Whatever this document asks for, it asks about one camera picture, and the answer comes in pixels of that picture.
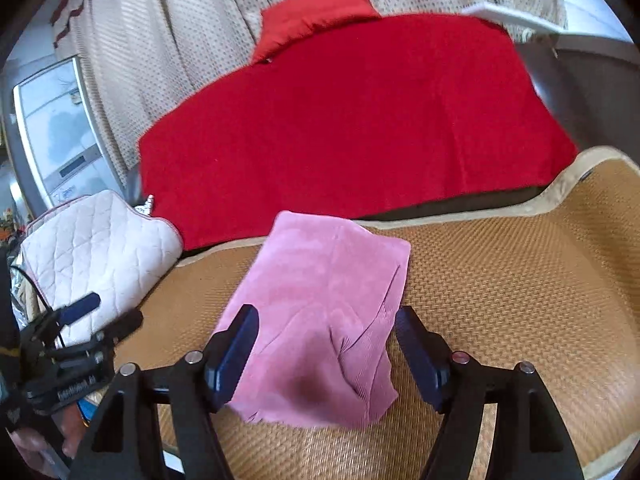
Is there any blue bottle with yellow lid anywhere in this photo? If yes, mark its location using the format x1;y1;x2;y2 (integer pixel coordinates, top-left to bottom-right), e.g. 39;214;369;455
80;392;107;423

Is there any red blanket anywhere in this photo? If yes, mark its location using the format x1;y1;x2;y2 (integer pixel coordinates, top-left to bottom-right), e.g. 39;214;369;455
136;12;581;251

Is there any woven brown mat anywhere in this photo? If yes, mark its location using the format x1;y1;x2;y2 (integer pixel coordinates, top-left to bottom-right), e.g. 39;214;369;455
85;146;640;480

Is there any silver refrigerator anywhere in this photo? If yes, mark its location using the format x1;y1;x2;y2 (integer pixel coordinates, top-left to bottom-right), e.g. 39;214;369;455
10;57;126;211

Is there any white quilted pad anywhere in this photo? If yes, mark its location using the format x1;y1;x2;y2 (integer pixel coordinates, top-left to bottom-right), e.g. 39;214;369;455
20;189;185;348

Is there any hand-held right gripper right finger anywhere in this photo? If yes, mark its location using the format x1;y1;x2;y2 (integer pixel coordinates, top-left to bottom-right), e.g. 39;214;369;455
395;306;586;480

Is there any person's left hand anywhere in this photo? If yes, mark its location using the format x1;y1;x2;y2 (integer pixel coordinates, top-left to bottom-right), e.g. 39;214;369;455
10;400;88;478

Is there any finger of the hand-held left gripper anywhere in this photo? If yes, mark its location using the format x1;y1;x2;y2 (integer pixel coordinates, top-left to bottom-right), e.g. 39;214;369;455
97;310;144;345
55;292;102;326

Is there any black cable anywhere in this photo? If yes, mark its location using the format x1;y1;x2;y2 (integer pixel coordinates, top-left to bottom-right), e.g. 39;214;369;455
10;265;68;348

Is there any red pillow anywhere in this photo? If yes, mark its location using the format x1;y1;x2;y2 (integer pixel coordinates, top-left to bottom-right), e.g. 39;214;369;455
250;0;381;66

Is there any pink fleece jacket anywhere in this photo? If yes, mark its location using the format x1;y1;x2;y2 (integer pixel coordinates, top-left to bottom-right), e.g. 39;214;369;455
212;210;412;431

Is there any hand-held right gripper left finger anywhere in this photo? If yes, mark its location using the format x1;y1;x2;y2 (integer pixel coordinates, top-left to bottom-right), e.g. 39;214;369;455
67;304;260;480

